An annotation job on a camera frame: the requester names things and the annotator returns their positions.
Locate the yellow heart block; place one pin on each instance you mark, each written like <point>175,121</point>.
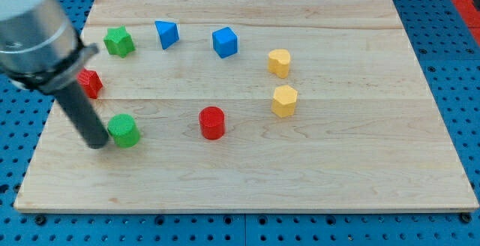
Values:
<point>279,62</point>

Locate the green star block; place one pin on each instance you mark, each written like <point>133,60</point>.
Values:
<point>118,41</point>

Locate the green cylinder block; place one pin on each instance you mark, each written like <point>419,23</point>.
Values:
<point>123,129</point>

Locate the blue cube block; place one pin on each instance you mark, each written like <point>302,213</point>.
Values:
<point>225,42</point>

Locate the red cylinder block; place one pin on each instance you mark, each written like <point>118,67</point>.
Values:
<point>212,122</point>

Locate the red pentagon block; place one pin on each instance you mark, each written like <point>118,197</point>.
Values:
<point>91,82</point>

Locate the yellow hexagon block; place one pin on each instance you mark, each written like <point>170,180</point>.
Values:
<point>284,101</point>

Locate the blue triangular prism block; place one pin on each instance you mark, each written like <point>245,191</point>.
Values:
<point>168,33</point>

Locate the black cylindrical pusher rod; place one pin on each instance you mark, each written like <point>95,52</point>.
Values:
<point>76,105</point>

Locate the light wooden board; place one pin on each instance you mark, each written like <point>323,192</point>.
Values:
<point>366,135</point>

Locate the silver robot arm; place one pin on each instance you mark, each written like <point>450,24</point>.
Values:
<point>41,50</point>

